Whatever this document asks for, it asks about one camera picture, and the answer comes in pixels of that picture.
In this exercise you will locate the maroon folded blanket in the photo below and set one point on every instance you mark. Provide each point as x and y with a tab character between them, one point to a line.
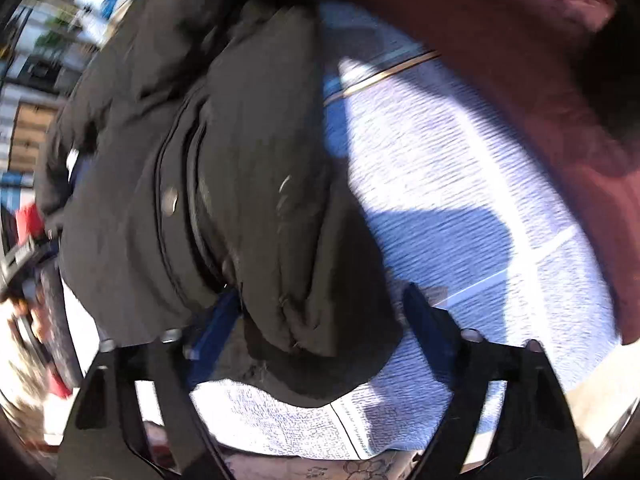
521	55

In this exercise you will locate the black quilted jacket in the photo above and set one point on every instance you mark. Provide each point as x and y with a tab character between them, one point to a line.
59	342

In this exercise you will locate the black padded jacket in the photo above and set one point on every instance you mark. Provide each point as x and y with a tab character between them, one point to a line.
190	160

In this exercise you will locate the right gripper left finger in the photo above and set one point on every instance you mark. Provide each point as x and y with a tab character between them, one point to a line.
105	437

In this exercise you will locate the wooden slatted cabinet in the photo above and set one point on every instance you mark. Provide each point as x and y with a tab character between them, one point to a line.
29	127

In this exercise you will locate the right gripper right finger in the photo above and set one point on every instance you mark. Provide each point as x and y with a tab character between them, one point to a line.
535	437

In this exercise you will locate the blue checked bed sheet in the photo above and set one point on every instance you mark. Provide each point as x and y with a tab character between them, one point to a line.
460	208

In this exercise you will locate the red folded jacket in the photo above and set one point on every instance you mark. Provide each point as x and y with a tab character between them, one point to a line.
28	222

